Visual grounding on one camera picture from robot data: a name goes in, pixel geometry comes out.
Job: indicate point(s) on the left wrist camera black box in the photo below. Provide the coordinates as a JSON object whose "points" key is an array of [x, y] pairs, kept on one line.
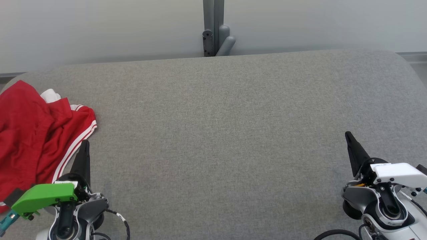
{"points": [[13, 197]]}

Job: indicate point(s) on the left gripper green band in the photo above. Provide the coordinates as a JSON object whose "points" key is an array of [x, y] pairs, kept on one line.
{"points": [[46, 196]]}

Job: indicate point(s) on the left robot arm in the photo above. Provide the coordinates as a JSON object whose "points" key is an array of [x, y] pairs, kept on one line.
{"points": [[90, 210]]}

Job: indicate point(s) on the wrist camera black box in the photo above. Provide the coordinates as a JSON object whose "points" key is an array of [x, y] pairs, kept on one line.
{"points": [[13, 197], [422, 169]]}

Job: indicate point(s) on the red garment with white stripes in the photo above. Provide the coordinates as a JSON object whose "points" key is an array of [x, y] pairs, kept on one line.
{"points": [[26, 133]]}

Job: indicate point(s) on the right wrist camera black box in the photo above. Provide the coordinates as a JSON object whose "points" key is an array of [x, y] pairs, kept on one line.
{"points": [[422, 169]]}

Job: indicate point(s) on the grey metal partition stand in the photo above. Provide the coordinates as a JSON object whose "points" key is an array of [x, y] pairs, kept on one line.
{"points": [[213, 20]]}

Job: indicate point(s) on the teal plug on left camera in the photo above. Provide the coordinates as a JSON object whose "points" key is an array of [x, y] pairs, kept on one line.
{"points": [[7, 221]]}

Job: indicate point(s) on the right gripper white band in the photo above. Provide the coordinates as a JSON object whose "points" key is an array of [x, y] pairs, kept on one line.
{"points": [[397, 173]]}

